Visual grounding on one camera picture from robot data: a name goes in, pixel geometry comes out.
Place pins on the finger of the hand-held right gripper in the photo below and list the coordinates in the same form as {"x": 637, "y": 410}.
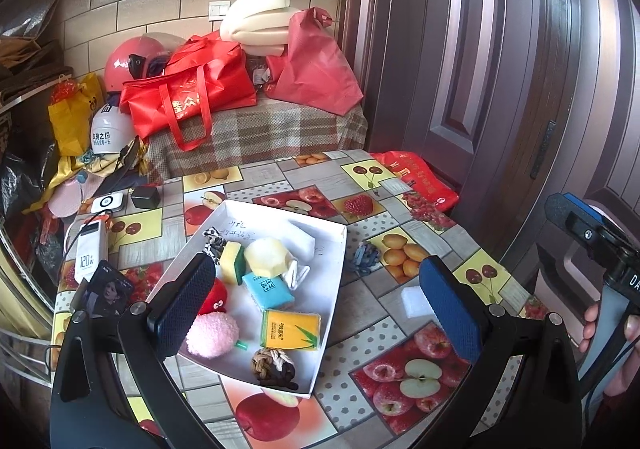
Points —
{"x": 582, "y": 219}

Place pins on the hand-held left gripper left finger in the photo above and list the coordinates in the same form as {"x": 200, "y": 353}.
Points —
{"x": 182, "y": 299}

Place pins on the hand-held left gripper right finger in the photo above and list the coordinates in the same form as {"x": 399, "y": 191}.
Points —
{"x": 450, "y": 311}

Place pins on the red apple plush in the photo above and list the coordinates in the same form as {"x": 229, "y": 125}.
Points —
{"x": 215, "y": 296}

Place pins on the pink fluffy peach plush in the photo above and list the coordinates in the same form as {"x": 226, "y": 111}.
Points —
{"x": 215, "y": 335}

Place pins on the yellow green sponge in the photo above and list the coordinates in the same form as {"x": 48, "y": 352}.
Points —
{"x": 232, "y": 261}

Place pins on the black white scrunchie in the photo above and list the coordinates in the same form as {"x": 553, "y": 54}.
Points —
{"x": 215, "y": 241}

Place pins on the blue tissue packet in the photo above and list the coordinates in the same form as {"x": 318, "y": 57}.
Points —
{"x": 267, "y": 291}

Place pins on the cream foam piece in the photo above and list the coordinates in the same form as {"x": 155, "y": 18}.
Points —
{"x": 267, "y": 256}

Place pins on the yellow tissue packet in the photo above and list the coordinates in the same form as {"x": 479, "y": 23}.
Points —
{"x": 290, "y": 329}

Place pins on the white cloth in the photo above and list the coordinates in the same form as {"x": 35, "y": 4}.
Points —
{"x": 297, "y": 276}

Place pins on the white cardboard box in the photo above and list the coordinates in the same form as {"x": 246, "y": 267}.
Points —
{"x": 322, "y": 289}

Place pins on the white foam block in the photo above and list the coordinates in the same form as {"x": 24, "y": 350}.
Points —
{"x": 416, "y": 301}
{"x": 307, "y": 239}

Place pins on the person's right forearm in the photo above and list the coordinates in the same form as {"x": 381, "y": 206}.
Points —
{"x": 620, "y": 421}

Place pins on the person's right hand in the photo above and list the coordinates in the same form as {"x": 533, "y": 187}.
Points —
{"x": 625, "y": 369}

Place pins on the fruit print tablecloth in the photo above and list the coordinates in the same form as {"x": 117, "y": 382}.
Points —
{"x": 380, "y": 329}

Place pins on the smartphone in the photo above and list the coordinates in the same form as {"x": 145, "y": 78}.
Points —
{"x": 107, "y": 289}

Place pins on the blue scrunchie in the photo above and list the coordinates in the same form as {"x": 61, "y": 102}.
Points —
{"x": 365, "y": 258}

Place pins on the white power bank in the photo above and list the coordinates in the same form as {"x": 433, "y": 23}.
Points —
{"x": 87, "y": 251}

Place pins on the black charger block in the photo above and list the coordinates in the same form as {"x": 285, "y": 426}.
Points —
{"x": 145, "y": 198}

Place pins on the red plastic bag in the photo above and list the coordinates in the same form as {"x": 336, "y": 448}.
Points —
{"x": 420, "y": 181}
{"x": 310, "y": 69}

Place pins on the pink round fan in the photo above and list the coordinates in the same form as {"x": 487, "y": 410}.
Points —
{"x": 70, "y": 196}

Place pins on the white helmet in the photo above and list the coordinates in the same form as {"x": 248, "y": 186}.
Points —
{"x": 112, "y": 129}

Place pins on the plaid cloth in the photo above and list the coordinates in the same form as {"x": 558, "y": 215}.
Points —
{"x": 265, "y": 134}

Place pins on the brown door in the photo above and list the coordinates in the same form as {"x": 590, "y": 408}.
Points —
{"x": 475, "y": 54}

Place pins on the black plastic bag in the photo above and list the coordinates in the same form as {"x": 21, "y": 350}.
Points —
{"x": 22, "y": 179}

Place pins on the yellow shopping bag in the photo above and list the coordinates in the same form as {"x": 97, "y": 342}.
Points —
{"x": 72, "y": 119}

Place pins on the red tote bag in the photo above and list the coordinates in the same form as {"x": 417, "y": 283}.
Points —
{"x": 200, "y": 84}

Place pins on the pink helmet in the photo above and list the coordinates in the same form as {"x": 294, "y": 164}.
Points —
{"x": 125, "y": 66}

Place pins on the stack of cardboard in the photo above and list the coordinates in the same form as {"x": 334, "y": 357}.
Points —
{"x": 27, "y": 69}

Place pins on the white foam roll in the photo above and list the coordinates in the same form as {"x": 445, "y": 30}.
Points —
{"x": 260, "y": 19}

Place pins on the silver foil bag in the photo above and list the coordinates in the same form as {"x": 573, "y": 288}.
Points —
{"x": 25, "y": 14}

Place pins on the white wall switch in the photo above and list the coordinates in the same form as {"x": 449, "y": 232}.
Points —
{"x": 219, "y": 10}

